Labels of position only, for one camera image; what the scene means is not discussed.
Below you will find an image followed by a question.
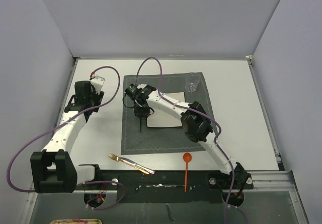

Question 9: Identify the floral tray edge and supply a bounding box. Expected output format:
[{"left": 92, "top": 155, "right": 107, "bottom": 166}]
[{"left": 50, "top": 218, "right": 102, "bottom": 224}]

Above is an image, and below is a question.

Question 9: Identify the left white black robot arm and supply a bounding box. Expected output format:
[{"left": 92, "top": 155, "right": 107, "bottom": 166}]
[{"left": 30, "top": 77, "right": 105, "bottom": 193}]

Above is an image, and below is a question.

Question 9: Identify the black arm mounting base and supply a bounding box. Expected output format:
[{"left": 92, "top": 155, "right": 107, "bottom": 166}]
[{"left": 76, "top": 170, "right": 254, "bottom": 204}]

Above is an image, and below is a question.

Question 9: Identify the silver table knife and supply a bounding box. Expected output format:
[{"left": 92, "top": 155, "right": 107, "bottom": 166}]
[{"left": 119, "top": 158, "right": 155, "bottom": 174}]

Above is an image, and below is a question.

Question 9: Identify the dark grey cloth placemat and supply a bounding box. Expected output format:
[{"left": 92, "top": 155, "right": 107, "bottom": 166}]
[{"left": 121, "top": 72, "right": 214, "bottom": 155}]

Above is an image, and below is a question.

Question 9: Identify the white square plate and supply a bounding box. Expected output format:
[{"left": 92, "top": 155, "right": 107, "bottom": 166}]
[{"left": 146, "top": 92, "right": 185, "bottom": 128}]

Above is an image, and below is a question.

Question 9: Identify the gold fork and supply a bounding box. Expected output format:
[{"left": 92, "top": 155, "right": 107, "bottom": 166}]
[{"left": 108, "top": 153, "right": 150, "bottom": 174}]

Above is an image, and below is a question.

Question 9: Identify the orange plastic spoon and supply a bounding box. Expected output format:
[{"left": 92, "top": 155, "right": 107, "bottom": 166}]
[{"left": 183, "top": 153, "right": 192, "bottom": 192}]

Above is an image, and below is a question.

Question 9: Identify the clear plastic cup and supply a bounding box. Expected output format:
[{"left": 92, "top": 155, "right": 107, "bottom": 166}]
[{"left": 185, "top": 72, "right": 201, "bottom": 93}]

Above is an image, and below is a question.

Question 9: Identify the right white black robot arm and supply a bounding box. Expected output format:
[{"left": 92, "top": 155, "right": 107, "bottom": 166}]
[{"left": 124, "top": 84, "right": 252, "bottom": 188}]

